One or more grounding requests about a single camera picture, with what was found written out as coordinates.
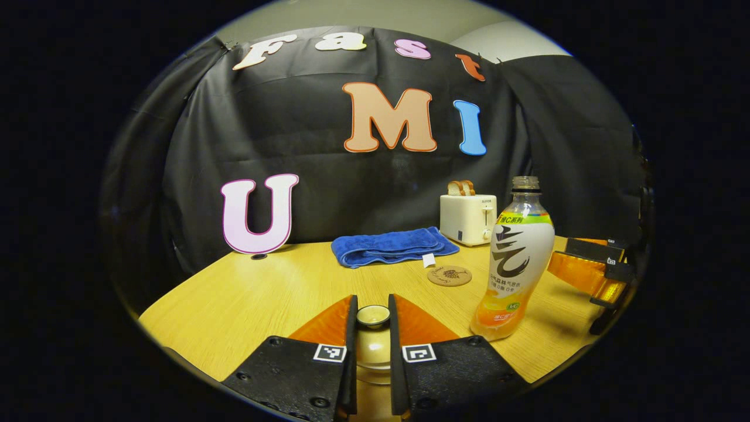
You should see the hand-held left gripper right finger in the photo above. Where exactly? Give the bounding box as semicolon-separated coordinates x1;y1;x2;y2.
388;294;530;422

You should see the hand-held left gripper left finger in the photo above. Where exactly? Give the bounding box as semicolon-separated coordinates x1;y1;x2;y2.
221;294;359;422

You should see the plastic water bottle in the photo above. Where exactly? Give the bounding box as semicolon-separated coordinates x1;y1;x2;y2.
469;176;555;342

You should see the round wooden coaster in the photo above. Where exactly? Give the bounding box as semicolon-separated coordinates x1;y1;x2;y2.
427;266;473;287

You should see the white toaster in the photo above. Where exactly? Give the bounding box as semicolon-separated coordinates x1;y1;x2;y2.
439;194;498;247

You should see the blue folded towel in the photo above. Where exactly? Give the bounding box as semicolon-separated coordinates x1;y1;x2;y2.
331;226;461;269

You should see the black backdrop cloth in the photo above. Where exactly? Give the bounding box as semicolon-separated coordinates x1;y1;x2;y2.
100;25;652;317

